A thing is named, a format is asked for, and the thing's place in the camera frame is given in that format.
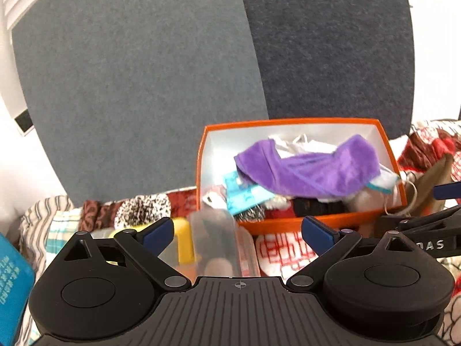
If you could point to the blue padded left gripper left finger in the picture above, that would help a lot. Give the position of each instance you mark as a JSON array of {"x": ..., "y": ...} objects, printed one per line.
[{"x": 155, "y": 238}]

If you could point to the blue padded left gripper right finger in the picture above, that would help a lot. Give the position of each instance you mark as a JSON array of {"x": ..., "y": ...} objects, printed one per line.
[{"x": 322, "y": 238}]

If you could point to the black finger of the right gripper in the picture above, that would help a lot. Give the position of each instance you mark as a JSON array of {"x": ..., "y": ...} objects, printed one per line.
[{"x": 438, "y": 234}]

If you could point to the purple microfibre cloth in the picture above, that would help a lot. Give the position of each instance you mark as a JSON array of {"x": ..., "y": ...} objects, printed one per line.
[{"x": 315, "y": 175}]

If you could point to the teal patterned cloth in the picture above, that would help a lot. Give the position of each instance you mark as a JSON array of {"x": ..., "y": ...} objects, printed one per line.
[{"x": 385, "y": 181}]

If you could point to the brown leather pouch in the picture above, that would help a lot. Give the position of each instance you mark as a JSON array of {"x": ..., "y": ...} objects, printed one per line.
[{"x": 419, "y": 190}]

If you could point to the clear plastic storage box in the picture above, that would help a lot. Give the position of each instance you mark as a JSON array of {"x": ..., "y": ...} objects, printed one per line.
[{"x": 210, "y": 243}]

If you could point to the brown floral patterned blanket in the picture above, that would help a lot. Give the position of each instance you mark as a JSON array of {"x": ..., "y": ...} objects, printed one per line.
[{"x": 96, "y": 215}]

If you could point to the red floral plush blanket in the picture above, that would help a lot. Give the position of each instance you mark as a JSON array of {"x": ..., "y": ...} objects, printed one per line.
[{"x": 281, "y": 254}]

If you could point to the teal packaged wipes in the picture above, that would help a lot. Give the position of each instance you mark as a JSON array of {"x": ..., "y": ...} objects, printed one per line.
[{"x": 241, "y": 196}]

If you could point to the teal orange plaid cloth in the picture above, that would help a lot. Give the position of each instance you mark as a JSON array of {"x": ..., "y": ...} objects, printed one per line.
[{"x": 63, "y": 226}]

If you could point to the white face mask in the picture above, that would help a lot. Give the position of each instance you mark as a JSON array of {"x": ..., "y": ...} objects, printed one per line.
[{"x": 300, "y": 145}]

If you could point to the orange cardboard box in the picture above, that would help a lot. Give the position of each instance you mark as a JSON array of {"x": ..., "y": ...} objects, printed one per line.
[{"x": 222, "y": 142}]

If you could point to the grey striped cloth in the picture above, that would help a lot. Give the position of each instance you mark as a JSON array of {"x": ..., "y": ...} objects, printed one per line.
[{"x": 34, "y": 228}]

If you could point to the teal embroidered pillow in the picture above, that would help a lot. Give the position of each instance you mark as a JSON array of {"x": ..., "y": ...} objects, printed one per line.
[{"x": 17, "y": 280}]

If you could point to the grey upholstered headboard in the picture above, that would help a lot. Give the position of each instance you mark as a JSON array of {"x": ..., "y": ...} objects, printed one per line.
[{"x": 120, "y": 90}]

